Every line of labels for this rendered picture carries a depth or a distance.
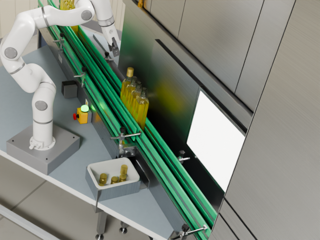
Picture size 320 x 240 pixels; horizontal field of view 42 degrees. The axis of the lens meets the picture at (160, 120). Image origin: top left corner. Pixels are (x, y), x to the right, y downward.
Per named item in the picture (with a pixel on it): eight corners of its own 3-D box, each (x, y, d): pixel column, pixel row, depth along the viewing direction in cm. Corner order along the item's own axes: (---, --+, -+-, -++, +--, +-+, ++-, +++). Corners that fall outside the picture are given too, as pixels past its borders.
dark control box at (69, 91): (77, 97, 267) (77, 86, 263) (65, 99, 264) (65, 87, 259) (73, 91, 273) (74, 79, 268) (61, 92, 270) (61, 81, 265)
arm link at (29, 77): (6, 77, 187) (15, 59, 200) (39, 115, 200) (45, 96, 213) (24, 68, 185) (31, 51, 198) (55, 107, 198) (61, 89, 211)
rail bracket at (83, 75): (85, 88, 255) (87, 69, 247) (74, 89, 252) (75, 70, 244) (83, 85, 258) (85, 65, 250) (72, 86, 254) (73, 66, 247)
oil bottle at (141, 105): (144, 131, 229) (150, 98, 217) (135, 133, 227) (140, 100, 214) (140, 125, 233) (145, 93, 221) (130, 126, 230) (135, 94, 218)
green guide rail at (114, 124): (122, 143, 217) (123, 130, 213) (120, 143, 217) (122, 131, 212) (38, 7, 337) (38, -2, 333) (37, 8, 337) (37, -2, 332)
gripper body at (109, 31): (117, 21, 186) (123, 43, 194) (109, 12, 193) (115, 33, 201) (101, 27, 184) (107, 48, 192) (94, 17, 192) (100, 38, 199)
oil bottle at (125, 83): (131, 113, 241) (135, 81, 228) (122, 115, 238) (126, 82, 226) (126, 108, 245) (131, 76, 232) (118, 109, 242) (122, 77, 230)
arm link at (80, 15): (47, 21, 187) (93, 8, 188) (49, 35, 177) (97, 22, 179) (40, 3, 181) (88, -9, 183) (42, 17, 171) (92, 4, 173)
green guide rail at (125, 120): (135, 140, 221) (136, 128, 216) (133, 141, 220) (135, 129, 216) (48, 7, 340) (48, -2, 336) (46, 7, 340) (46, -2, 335)
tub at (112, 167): (139, 191, 209) (141, 179, 204) (96, 202, 199) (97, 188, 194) (125, 168, 221) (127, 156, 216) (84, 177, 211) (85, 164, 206)
